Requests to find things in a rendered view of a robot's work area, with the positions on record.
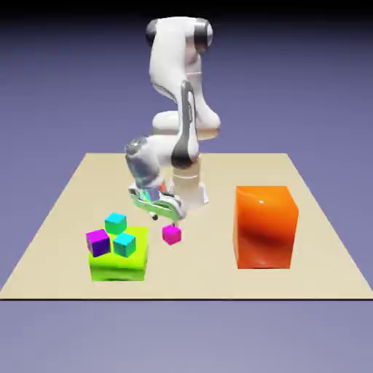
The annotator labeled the large lime green box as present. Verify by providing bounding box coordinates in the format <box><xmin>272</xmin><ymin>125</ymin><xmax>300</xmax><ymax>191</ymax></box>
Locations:
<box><xmin>88</xmin><ymin>225</ymin><xmax>149</xmax><ymax>283</ymax></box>

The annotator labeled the small magenta cube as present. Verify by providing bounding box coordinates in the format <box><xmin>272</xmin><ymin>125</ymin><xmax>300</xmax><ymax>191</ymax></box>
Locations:
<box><xmin>162</xmin><ymin>224</ymin><xmax>182</xmax><ymax>246</ymax></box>

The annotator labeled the large orange box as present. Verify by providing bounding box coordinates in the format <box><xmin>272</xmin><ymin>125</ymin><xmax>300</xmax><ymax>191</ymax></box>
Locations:
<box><xmin>232</xmin><ymin>185</ymin><xmax>299</xmax><ymax>270</ymax></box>

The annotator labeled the small cyan cube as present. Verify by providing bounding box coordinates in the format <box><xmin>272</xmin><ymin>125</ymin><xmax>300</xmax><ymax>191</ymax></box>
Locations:
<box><xmin>104</xmin><ymin>212</ymin><xmax>128</xmax><ymax>236</ymax></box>
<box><xmin>112</xmin><ymin>232</ymin><xmax>137</xmax><ymax>259</ymax></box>

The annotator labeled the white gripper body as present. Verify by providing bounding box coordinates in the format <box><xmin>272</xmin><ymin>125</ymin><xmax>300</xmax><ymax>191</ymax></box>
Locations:
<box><xmin>128</xmin><ymin>186</ymin><xmax>187</xmax><ymax>223</ymax></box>

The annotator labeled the small purple cube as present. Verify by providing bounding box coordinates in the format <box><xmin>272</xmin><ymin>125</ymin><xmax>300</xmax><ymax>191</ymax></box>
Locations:
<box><xmin>85</xmin><ymin>228</ymin><xmax>112</xmax><ymax>259</ymax></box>

